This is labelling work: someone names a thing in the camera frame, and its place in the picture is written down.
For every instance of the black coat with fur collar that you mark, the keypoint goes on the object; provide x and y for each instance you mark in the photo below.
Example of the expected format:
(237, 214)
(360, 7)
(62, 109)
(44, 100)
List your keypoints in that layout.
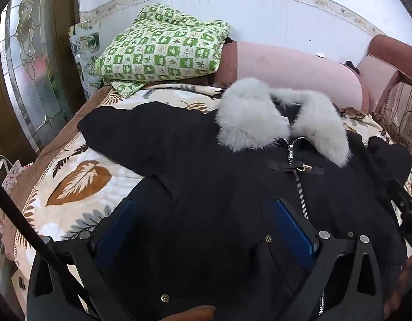
(212, 174)

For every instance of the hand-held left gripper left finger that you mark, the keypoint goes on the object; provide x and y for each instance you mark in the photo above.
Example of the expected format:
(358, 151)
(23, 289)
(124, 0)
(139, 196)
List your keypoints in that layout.
(116, 234)

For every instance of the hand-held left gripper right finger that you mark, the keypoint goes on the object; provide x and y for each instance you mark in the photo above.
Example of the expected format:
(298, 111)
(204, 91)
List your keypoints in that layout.
(293, 230)

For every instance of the person's right hand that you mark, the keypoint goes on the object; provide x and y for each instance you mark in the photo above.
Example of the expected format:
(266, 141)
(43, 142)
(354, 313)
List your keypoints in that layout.
(401, 284)

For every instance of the pink bolster pillow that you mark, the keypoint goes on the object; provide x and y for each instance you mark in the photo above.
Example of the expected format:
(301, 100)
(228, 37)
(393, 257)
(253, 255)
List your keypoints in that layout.
(286, 70)

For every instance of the brown striped cushion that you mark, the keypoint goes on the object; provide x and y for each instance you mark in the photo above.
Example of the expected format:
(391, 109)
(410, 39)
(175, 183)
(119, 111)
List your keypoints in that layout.
(403, 117)

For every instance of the wooden door frame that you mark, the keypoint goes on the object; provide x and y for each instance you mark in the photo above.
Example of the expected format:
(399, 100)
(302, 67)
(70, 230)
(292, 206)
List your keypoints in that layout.
(63, 40)

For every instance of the floral patterned paper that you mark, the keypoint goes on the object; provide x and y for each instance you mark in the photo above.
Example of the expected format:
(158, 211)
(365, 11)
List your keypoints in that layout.
(88, 43)

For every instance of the leaf print blanket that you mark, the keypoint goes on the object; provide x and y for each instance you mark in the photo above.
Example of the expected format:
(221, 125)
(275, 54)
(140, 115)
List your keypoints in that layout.
(92, 180)

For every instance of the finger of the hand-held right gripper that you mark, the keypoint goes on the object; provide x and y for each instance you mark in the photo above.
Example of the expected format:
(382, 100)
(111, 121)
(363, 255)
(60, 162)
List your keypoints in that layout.
(408, 210)

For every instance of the green checked cloth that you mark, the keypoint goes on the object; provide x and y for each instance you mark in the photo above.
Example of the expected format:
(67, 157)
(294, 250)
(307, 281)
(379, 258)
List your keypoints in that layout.
(159, 46)

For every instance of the stained glass door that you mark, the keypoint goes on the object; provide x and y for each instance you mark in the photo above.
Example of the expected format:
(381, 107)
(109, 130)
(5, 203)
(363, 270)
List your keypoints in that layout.
(32, 73)

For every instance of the white paper bag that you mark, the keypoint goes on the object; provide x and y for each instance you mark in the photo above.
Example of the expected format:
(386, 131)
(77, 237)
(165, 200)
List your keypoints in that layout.
(8, 174)

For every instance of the pink upholstered headboard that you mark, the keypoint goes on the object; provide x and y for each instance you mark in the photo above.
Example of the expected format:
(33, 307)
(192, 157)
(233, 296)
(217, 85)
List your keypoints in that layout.
(383, 63)

